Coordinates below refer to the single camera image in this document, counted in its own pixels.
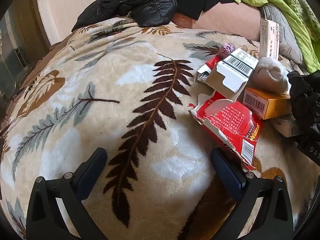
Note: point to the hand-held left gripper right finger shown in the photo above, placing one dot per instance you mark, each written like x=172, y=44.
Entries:
x=227, y=175

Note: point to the grey quilted pillow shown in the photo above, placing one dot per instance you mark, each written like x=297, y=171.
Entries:
x=285, y=27

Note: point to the purple crumpled paper ball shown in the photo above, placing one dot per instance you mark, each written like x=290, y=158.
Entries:
x=227, y=50

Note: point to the leaf print fleece blanket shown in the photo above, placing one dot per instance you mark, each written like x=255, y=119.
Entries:
x=100, y=130

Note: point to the torn red cardboard box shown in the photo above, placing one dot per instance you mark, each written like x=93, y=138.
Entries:
x=230, y=122

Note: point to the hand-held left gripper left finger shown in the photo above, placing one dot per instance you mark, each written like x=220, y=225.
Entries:
x=87, y=180

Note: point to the orange cardboard box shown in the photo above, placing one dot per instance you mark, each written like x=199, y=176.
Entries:
x=275, y=105

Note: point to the pale grey sock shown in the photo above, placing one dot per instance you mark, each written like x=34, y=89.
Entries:
x=270, y=75

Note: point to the white crumpled paper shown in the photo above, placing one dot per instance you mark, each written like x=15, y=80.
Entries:
x=285, y=126

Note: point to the black crumpled plastic bag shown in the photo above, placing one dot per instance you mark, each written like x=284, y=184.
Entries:
x=305, y=97

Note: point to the black puffer jacket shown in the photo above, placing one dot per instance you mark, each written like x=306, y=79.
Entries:
x=140, y=0

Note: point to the dark wooden cabinet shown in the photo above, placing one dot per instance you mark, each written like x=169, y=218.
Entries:
x=22, y=30

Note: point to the green patterned blanket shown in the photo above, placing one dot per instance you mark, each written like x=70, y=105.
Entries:
x=287, y=2

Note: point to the pink cushion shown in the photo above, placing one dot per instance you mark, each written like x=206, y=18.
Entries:
x=225, y=22

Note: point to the pink and white carton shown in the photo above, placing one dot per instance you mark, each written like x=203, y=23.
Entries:
x=268, y=40

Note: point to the red and white foil pack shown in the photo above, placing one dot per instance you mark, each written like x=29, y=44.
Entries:
x=207, y=67

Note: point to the white box with barcode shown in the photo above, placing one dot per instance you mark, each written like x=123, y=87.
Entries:
x=230, y=77

